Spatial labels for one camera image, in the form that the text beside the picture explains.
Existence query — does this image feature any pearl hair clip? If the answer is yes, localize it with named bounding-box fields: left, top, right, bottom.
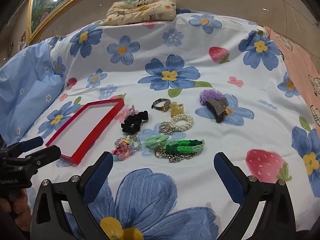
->
left=159, top=114, right=194, bottom=135

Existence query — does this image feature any person's left hand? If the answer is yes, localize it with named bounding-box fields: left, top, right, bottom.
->
left=0, top=187, right=32, bottom=234

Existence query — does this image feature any dark glitter hair claw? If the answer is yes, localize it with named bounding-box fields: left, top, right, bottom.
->
left=205, top=96, right=232, bottom=123

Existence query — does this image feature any gold framed painting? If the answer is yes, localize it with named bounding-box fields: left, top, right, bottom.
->
left=27, top=0, right=112, bottom=45

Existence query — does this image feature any yellow hair claw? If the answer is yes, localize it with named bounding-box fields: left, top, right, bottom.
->
left=170, top=102, right=184, bottom=117

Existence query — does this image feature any pastel glass bead bracelet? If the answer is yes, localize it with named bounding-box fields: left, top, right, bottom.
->
left=114, top=135, right=142, bottom=153

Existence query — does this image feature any white floral bedsheet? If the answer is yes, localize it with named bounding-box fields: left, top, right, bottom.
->
left=15, top=10, right=320, bottom=240

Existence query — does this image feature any cream panda print pillow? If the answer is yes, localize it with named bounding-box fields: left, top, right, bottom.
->
left=101, top=0, right=177, bottom=26

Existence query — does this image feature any colourful bead bracelet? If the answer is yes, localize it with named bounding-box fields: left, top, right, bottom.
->
left=111, top=146, right=133, bottom=162

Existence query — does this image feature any green braided bracelet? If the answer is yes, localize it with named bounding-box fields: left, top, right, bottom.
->
left=164, top=139, right=205, bottom=153

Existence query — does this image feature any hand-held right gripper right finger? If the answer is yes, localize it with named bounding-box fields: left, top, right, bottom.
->
left=213, top=151, right=297, bottom=240

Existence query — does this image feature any pink printed cloth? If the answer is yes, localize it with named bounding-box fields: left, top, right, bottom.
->
left=264, top=25, right=320, bottom=130

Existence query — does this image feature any purple bow hair clip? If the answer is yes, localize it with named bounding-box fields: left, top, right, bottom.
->
left=122, top=104, right=140, bottom=118

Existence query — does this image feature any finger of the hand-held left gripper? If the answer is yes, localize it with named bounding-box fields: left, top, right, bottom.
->
left=4, top=136, right=44, bottom=155
left=24, top=145, right=62, bottom=167

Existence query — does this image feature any metal wristwatch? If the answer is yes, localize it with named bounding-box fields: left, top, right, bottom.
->
left=152, top=98, right=173, bottom=112

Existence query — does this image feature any red shallow box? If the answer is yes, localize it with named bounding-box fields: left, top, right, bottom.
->
left=45, top=98, right=125, bottom=167

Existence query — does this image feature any black scrunchie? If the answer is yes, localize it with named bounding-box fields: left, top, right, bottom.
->
left=121, top=110, right=149, bottom=133

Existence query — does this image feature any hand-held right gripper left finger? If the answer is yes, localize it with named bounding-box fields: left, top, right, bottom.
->
left=30, top=151, right=114, bottom=240

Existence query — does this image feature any green hair clip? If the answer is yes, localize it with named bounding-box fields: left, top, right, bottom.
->
left=145, top=134, right=168, bottom=148

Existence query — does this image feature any purple mesh scrunchie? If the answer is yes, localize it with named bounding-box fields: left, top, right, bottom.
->
left=199, top=89, right=223, bottom=107

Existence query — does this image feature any silver chain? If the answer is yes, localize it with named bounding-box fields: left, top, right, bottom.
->
left=153, top=147, right=198, bottom=163

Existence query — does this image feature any blue flower print pillow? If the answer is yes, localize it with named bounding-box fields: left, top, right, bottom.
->
left=0, top=41, right=66, bottom=145

